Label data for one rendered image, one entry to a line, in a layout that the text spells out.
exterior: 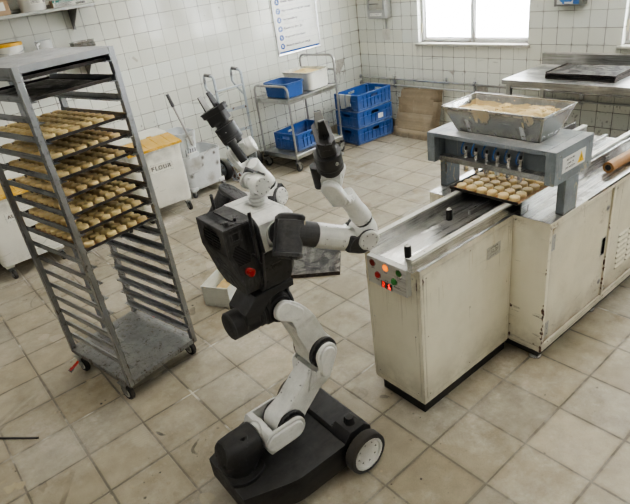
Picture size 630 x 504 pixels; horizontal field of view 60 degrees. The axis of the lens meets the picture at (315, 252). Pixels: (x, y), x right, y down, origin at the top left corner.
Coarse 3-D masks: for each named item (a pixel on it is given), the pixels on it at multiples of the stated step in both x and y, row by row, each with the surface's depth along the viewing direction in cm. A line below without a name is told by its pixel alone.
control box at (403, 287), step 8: (368, 256) 247; (376, 256) 245; (368, 264) 250; (376, 264) 245; (384, 264) 240; (392, 264) 237; (400, 264) 236; (368, 272) 252; (384, 272) 243; (392, 272) 238; (400, 272) 234; (408, 272) 232; (376, 280) 250; (384, 280) 245; (400, 280) 236; (408, 280) 234; (392, 288) 243; (400, 288) 238; (408, 288) 236; (408, 296) 238
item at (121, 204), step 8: (112, 200) 296; (120, 200) 290; (128, 200) 287; (136, 200) 286; (32, 208) 296; (96, 208) 285; (104, 208) 282; (112, 208) 280; (120, 208) 282; (128, 208) 279; (40, 216) 287; (48, 216) 283; (56, 216) 280; (80, 216) 276; (88, 216) 280; (96, 216) 274; (104, 216) 271; (112, 216) 275; (64, 224) 273; (80, 224) 266; (88, 224) 270
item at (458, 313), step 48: (432, 240) 252; (480, 240) 252; (384, 288) 252; (432, 288) 239; (480, 288) 265; (384, 336) 268; (432, 336) 250; (480, 336) 279; (384, 384) 291; (432, 384) 262
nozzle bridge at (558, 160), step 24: (432, 144) 287; (456, 144) 286; (480, 144) 264; (504, 144) 254; (528, 144) 249; (552, 144) 245; (576, 144) 244; (456, 168) 306; (480, 168) 273; (504, 168) 263; (528, 168) 258; (552, 168) 239; (576, 168) 251; (576, 192) 258
